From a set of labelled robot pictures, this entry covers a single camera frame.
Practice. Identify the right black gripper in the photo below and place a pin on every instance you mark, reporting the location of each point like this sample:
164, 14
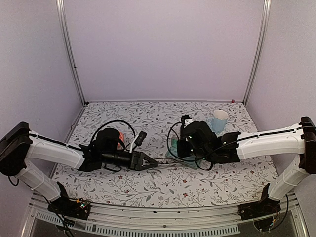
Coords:
181, 152

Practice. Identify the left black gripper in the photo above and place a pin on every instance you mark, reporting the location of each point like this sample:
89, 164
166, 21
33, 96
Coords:
137, 161

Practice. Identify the grey glasses case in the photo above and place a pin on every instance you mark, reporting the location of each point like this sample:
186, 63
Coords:
172, 153

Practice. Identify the brown sunglasses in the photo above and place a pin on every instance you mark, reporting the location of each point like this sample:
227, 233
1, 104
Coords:
172, 160

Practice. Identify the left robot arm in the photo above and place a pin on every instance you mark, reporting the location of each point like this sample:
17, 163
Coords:
20, 145

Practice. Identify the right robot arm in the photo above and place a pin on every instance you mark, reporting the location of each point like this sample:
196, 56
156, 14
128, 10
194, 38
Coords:
199, 141

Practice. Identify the red patterned bowl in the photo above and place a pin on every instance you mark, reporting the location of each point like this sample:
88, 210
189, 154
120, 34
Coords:
121, 144

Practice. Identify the light blue mug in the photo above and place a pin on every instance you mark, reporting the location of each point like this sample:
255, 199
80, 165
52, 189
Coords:
217, 121

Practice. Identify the floral tablecloth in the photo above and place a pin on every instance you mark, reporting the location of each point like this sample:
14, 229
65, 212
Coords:
169, 185

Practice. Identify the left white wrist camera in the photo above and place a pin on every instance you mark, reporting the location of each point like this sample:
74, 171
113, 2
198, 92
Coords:
137, 141

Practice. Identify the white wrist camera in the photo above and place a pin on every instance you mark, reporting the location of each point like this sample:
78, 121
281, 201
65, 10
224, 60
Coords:
186, 120
137, 141

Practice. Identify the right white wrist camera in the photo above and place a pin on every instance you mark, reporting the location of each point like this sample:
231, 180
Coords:
186, 120

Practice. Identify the front aluminium rail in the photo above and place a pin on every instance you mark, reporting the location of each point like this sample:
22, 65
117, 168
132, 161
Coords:
120, 221

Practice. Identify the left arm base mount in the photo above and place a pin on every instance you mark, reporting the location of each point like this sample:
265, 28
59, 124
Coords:
79, 209

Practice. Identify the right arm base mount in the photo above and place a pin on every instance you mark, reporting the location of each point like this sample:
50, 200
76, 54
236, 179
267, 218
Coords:
265, 206

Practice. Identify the right aluminium frame post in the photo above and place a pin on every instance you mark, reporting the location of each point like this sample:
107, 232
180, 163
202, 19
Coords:
258, 51

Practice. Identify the aluminium frame post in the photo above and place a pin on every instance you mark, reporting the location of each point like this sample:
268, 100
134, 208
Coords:
68, 47
258, 51

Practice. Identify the left aluminium frame post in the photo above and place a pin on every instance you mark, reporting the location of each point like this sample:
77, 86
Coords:
68, 47

